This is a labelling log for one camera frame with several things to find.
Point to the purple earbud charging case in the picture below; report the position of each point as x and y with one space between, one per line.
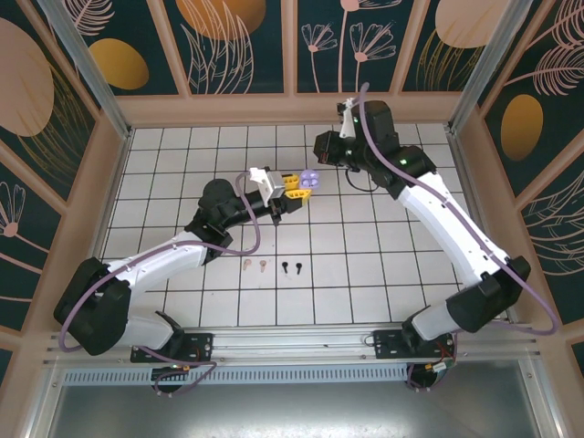
309 174

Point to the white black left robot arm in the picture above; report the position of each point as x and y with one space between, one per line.
155 267

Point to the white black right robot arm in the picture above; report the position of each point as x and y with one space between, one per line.
438 219

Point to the yellow power connector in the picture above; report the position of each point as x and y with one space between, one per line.
185 367
439 367

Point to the grey metal sheet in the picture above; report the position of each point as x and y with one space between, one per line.
292 410

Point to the aluminium table side rail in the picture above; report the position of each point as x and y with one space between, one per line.
467 182
114 182

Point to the aluminium corner post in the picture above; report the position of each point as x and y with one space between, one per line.
488 64
90 73

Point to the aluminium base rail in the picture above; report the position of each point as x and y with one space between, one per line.
292 340

